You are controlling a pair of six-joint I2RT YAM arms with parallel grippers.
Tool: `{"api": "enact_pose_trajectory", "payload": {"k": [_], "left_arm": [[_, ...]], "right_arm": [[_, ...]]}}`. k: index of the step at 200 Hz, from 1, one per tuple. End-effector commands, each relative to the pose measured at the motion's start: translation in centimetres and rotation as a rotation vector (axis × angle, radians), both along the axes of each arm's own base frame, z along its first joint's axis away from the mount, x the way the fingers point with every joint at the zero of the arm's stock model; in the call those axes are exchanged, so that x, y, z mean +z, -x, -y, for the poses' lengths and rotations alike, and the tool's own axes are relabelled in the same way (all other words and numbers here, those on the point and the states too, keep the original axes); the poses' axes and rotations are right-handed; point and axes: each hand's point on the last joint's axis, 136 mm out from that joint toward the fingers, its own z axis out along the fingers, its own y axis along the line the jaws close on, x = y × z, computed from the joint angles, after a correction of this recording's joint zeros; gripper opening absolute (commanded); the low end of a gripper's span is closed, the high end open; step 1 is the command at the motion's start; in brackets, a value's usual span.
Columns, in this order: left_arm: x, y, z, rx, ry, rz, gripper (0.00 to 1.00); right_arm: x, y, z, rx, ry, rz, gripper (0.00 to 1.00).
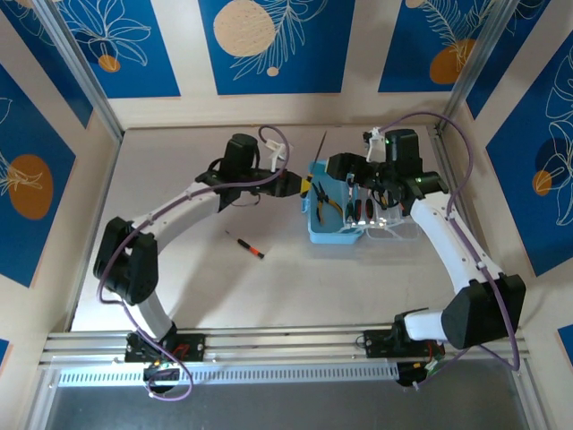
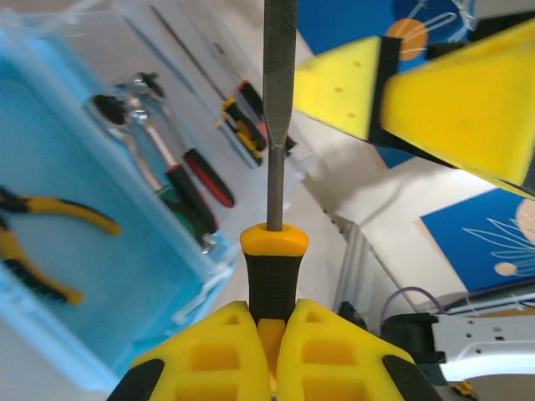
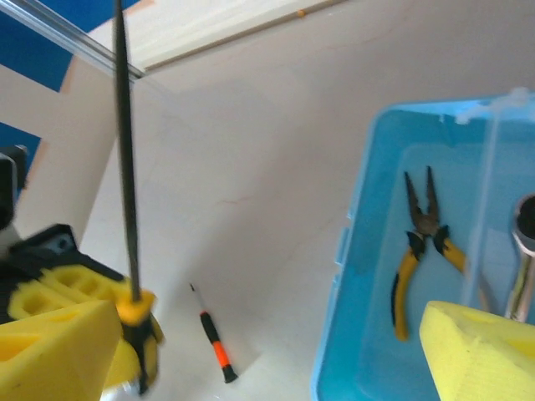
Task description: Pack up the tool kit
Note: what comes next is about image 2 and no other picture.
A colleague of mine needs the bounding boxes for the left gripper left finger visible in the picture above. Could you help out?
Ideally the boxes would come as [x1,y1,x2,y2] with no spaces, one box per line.
[106,300,271,401]

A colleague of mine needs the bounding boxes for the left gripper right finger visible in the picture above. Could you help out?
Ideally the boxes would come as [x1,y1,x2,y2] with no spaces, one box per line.
[275,298,444,401]

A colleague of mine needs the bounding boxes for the orange black screwdriver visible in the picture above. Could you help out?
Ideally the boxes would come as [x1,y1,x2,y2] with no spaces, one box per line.
[211,41,298,158]

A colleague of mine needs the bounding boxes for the yellow black screwdriver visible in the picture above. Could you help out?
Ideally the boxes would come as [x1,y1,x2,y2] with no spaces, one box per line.
[148,3,268,168]

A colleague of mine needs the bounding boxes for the file yellow black handle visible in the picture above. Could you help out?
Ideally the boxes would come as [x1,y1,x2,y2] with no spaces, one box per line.
[240,0,310,393]

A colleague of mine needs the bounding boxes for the yellow black pliers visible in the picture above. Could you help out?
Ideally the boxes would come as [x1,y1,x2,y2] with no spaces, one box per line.
[0,185,122,306]

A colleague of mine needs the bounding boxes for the ratchet wrench green red handle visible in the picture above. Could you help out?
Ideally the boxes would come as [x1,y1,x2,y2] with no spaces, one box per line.
[85,94,221,254]

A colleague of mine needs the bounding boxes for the blue plastic tool box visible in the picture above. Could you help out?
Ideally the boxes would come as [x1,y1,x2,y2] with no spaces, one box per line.
[0,0,318,393]

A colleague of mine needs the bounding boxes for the blue floral wall panel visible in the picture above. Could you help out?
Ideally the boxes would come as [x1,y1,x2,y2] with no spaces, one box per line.
[420,187,535,296]
[296,0,477,168]

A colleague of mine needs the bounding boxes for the aluminium side rail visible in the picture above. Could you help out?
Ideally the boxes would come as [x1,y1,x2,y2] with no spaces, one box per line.
[332,208,405,321]

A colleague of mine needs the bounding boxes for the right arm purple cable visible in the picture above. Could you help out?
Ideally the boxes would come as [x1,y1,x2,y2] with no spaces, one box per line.
[382,286,446,325]

